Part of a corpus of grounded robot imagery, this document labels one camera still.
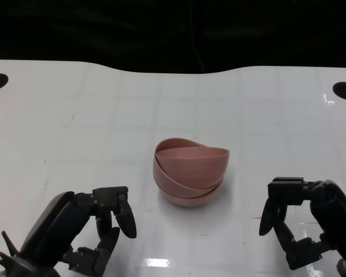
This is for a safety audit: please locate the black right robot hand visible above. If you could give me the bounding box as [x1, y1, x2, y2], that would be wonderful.
[258, 176, 346, 271]

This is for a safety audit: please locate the black backdrop curtain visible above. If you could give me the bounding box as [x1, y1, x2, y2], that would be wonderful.
[0, 0, 346, 74]

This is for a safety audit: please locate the pink plastic bowl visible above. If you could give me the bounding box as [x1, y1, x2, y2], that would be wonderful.
[153, 138, 223, 199]
[155, 146, 230, 190]
[160, 184, 221, 208]

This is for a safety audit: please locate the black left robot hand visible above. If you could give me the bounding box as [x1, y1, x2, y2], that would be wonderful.
[17, 186, 138, 275]

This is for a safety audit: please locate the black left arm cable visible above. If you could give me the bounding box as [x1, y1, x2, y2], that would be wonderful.
[1, 230, 20, 256]

